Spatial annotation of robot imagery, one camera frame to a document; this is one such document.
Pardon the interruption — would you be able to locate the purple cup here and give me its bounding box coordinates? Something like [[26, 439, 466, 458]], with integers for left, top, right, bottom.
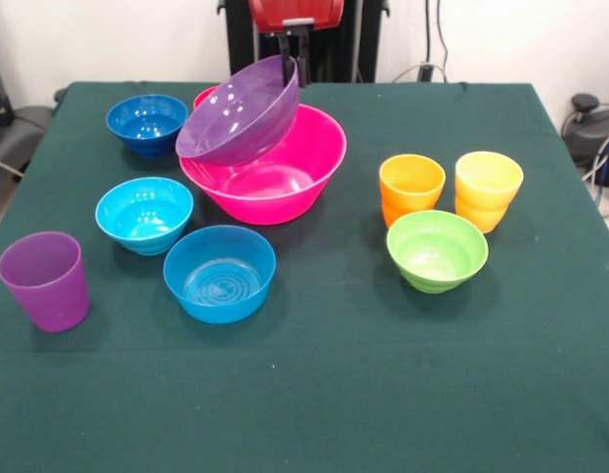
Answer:
[[0, 231, 91, 334]]

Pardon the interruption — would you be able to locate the cyan bowl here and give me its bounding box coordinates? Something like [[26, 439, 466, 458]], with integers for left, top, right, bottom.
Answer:
[[95, 176, 195, 257]]

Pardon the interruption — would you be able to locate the small red-pink bowl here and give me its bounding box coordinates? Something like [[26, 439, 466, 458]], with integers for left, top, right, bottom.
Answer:
[[192, 86, 220, 111]]

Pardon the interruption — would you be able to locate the large pink bowl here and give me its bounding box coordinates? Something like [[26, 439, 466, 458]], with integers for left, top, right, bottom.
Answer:
[[178, 103, 349, 227]]

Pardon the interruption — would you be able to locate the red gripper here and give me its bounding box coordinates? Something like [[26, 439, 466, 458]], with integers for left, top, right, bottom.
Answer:
[[248, 0, 345, 89]]

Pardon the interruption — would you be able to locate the green bowl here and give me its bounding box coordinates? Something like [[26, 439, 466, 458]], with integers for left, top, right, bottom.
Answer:
[[385, 209, 490, 295]]

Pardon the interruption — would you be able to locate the yellow cup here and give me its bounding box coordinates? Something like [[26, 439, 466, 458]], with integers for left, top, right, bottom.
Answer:
[[454, 151, 525, 213]]

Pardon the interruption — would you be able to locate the blue ringed flat-bottom bowl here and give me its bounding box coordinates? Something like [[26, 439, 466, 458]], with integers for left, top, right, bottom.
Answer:
[[162, 225, 278, 325]]

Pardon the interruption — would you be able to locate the dark blue bowl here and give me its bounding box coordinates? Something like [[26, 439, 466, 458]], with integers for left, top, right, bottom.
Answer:
[[104, 94, 190, 160]]

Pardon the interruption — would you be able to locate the dark green tablecloth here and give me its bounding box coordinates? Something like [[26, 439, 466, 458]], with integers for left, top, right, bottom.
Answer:
[[0, 81, 609, 473]]

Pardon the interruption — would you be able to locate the purple bowl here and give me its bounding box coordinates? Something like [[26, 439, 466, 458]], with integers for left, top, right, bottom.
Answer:
[[174, 53, 302, 168]]

